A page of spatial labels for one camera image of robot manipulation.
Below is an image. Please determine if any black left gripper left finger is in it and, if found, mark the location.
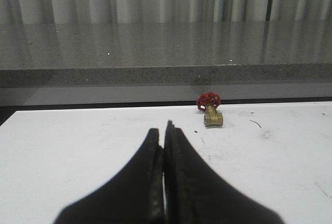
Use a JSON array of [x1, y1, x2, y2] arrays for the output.
[[55, 129, 164, 223]]

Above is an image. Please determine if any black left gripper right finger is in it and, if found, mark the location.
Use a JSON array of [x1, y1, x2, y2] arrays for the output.
[[164, 121, 283, 223]]

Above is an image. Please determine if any brass valve red handwheel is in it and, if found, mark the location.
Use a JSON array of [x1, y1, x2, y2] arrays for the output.
[[197, 92, 224, 127]]

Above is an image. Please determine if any grey stone counter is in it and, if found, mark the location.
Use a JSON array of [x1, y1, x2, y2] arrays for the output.
[[1, 20, 331, 106]]

